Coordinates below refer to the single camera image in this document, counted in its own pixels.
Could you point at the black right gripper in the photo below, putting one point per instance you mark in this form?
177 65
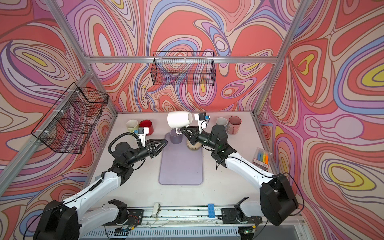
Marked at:
194 135

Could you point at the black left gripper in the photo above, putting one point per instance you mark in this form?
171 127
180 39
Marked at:
150 154

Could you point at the white mug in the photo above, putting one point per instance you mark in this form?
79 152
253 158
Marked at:
177 120

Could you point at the red mug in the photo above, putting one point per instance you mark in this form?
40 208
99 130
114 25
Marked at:
147 124

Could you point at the light green mug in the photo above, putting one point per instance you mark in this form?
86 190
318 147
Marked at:
132 126

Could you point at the blue floral mug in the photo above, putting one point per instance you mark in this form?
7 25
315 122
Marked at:
221 121

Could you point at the pink cartoon mug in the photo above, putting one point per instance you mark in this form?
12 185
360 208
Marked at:
234 123

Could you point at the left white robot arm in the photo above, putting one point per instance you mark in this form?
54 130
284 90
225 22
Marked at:
72 218

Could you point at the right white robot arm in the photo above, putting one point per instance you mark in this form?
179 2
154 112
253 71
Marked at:
276 201

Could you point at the lavender mug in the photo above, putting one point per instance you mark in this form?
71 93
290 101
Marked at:
175 137

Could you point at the lavender plastic tray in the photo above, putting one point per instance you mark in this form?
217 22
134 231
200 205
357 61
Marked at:
181 166

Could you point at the box of coloured markers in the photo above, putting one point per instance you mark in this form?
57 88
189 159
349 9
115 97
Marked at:
262 158

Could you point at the blue toy brick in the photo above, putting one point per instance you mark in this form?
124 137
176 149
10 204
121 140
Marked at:
211 211

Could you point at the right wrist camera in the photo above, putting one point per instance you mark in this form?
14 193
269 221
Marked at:
203 120

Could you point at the white clip on rail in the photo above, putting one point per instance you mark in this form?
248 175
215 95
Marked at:
156 210

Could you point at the back black wire basket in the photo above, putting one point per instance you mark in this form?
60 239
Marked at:
183 68

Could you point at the black wire basket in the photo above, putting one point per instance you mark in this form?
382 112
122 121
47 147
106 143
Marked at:
183 68
74 121

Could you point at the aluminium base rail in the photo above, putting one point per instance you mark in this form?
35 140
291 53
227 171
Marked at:
194 223

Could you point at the left black wire basket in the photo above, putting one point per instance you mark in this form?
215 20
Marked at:
74 121

